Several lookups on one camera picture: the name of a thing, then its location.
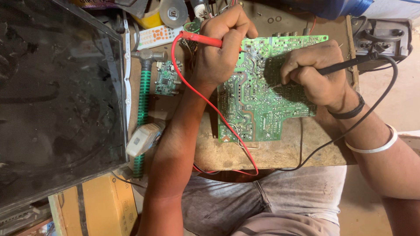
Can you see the person's left hand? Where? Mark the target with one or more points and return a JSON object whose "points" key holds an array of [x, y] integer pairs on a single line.
{"points": [[213, 59]]}

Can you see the person's right hand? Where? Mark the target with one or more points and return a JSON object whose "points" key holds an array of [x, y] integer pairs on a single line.
{"points": [[324, 78]]}

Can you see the red multimeter probe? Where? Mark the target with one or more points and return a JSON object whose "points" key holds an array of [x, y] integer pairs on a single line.
{"points": [[203, 39]]}

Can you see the black multimeter probe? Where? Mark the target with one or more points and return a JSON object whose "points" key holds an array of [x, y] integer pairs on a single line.
{"points": [[344, 64]]}

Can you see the black wristband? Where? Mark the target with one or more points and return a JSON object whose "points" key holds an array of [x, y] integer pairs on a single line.
{"points": [[352, 110]]}

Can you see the small green circuit board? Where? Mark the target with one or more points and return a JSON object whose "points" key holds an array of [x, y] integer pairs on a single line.
{"points": [[166, 78]]}

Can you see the white plug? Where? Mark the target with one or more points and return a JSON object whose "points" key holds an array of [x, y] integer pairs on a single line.
{"points": [[199, 9]]}

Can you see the white remote control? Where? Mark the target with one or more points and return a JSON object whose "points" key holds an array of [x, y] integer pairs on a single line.
{"points": [[157, 36]]}

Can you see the grey power socket box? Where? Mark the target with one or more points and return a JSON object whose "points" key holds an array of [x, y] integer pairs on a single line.
{"points": [[384, 42]]}

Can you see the large green circuit board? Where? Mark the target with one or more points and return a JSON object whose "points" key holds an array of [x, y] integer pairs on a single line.
{"points": [[259, 111]]}

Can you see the blue plastic container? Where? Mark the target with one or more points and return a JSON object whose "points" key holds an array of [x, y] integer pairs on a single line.
{"points": [[331, 8]]}

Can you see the yellow tape roll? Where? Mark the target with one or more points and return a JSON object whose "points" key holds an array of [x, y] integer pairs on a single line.
{"points": [[149, 21]]}

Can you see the white LED strip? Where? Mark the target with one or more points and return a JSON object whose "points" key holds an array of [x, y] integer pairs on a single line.
{"points": [[127, 65]]}

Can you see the white bangle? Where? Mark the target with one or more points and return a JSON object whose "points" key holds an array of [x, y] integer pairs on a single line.
{"points": [[377, 149]]}

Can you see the white power adapter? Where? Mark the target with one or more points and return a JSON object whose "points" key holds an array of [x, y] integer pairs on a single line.
{"points": [[142, 140]]}

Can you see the person's grey shorts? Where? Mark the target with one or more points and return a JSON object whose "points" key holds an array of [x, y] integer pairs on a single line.
{"points": [[262, 203]]}

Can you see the black flat television screen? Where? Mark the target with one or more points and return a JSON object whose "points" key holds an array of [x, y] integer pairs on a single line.
{"points": [[55, 98]]}

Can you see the yellow cardboard box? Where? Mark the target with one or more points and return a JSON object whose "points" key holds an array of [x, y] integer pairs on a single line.
{"points": [[101, 206]]}

